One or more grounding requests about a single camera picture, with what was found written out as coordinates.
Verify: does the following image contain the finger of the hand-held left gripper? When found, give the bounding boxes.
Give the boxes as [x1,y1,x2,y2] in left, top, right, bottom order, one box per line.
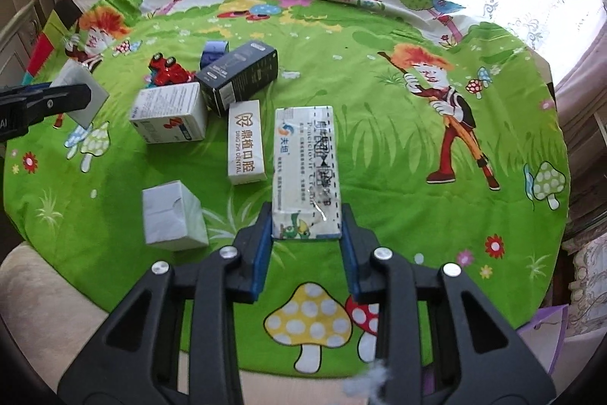
[0,83,94,145]
[0,84,54,102]

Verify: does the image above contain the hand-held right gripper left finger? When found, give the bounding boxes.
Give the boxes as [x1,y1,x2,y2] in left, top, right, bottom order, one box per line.
[57,201,276,405]

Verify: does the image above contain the small navy box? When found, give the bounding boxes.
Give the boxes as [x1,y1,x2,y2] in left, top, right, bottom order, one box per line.
[199,41,229,71]

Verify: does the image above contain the white fluff tuft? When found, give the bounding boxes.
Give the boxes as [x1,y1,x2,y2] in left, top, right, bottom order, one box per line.
[344,360,396,401]

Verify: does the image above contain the red toy car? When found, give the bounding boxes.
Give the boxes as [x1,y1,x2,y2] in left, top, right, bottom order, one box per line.
[148,53,196,87]

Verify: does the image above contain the plain small white box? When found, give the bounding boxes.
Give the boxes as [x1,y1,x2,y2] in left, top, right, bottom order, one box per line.
[142,180,209,251]

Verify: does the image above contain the mauve patterned drape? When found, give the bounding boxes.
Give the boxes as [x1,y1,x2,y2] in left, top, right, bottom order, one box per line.
[552,0,607,244]

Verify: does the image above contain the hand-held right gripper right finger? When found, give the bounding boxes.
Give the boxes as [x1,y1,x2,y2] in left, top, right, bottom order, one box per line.
[339,202,557,405]

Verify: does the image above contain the green cartoon printed blanket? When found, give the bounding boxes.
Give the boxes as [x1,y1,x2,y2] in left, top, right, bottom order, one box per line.
[2,0,570,375]

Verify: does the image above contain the white box red blue label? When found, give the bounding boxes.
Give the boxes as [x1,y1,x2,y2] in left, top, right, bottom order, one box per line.
[129,82,208,146]

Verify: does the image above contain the embroidered lace curtain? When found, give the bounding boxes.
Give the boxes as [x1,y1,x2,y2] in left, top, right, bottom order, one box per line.
[562,234,607,339]

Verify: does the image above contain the purple cardboard box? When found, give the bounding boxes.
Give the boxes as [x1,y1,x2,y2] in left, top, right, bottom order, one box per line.
[517,304,570,375]

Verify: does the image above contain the cream dresser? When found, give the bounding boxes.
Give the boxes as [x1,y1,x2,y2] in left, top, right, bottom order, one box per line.
[0,4,53,69]

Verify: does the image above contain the long white box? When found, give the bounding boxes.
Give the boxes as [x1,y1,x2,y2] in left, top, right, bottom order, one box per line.
[228,100,266,185]

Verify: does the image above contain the taped white medicine box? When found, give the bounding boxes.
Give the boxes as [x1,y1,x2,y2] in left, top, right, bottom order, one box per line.
[271,104,343,241]

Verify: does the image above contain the white square box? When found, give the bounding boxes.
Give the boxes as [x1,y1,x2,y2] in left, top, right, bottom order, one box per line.
[50,60,109,129]

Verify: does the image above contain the dark grey box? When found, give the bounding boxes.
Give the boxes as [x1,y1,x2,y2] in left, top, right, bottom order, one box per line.
[195,42,278,117]

